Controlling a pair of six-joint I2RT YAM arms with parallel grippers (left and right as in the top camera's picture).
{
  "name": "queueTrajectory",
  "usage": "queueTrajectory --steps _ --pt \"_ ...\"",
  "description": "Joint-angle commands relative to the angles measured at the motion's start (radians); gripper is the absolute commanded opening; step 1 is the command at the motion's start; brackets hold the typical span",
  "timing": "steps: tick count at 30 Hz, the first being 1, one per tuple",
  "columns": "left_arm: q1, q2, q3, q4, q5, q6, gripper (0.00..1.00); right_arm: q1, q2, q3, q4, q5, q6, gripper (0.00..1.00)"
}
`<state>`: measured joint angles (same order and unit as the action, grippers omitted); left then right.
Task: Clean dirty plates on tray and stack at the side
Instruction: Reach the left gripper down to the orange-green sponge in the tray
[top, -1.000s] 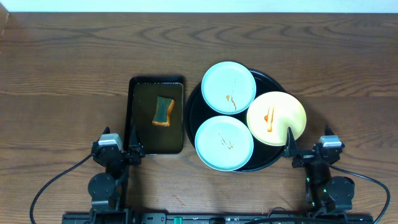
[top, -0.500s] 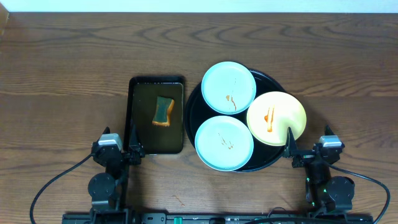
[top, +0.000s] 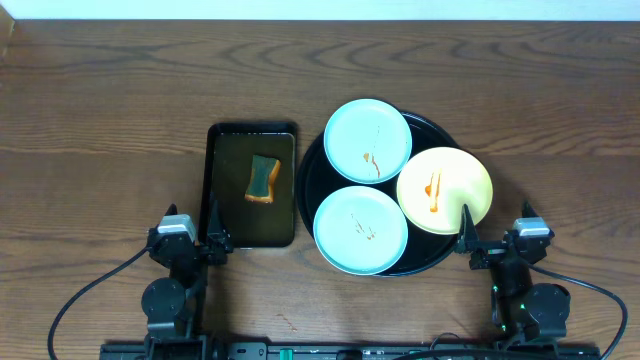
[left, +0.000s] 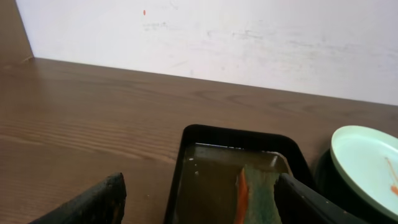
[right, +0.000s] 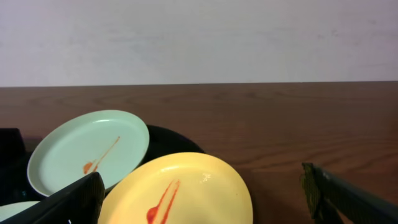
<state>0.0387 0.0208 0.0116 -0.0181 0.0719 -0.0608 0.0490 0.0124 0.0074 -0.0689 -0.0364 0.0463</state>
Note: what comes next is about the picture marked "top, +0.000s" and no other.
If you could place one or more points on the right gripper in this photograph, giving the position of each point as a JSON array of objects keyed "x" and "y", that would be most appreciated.
[{"x": 469, "y": 243}]

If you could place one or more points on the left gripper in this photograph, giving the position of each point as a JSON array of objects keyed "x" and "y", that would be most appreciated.
[{"x": 195, "y": 245}]

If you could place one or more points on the yellow plate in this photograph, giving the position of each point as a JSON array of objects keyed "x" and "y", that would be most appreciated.
[{"x": 436, "y": 184}]

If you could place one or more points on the green and orange sponge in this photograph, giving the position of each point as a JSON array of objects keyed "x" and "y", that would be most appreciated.
[{"x": 264, "y": 172}]

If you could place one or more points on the light blue plate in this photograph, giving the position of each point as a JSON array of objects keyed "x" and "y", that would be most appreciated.
[
  {"x": 360, "y": 230},
  {"x": 367, "y": 141}
]

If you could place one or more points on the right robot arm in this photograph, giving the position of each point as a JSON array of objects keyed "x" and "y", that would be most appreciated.
[{"x": 527, "y": 313}]

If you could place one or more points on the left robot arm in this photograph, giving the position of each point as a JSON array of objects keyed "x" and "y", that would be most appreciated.
[{"x": 174, "y": 304}]

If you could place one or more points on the black rectangular water tray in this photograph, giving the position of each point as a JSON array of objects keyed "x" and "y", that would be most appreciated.
[{"x": 230, "y": 149}]

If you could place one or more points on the round black serving tray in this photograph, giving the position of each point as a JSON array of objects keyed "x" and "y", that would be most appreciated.
[{"x": 317, "y": 179}]

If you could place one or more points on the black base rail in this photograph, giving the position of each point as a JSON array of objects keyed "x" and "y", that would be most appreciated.
[{"x": 263, "y": 351}]

